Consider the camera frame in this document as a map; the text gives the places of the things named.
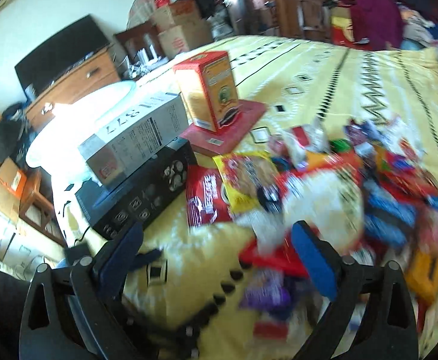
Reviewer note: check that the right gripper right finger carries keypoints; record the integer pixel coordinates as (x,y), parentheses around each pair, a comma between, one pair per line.
(388,327)

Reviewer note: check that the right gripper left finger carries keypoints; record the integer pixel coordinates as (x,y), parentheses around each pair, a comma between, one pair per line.
(71,312)

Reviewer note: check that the black icon-printed box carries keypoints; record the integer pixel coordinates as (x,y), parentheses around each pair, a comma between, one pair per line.
(143,196)

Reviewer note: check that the white grey carton box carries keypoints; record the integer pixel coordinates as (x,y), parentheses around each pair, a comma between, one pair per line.
(129,139)

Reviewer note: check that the red Nescafe coffee bag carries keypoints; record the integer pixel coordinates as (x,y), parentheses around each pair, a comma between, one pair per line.
(205,197)

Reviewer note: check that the yellow snack bag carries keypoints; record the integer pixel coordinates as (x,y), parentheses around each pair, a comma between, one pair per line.
(242,174)

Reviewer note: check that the flat red box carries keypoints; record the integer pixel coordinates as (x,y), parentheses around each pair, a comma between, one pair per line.
(211,144)

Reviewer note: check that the wooden drawer dresser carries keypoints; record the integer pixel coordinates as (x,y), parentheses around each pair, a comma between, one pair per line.
(96,72)

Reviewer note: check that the orange red tea box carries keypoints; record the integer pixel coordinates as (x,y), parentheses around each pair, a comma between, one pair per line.
(208,89)

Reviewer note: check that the black television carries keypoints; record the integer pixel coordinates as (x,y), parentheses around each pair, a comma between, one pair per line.
(58,55)

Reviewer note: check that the red yellow gift bag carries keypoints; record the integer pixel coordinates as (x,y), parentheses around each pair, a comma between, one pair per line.
(341,31)

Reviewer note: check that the lower cardboard box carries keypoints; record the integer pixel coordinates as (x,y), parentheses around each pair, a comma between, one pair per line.
(185,37)

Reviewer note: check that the cardboard box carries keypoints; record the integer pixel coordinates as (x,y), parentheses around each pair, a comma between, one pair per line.
(179,13)
(185,37)

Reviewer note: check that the maroon clothing pile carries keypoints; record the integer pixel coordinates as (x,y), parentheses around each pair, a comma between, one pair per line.
(377,24)

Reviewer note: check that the upper cardboard box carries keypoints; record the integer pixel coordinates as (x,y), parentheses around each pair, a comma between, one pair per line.
(179,13)

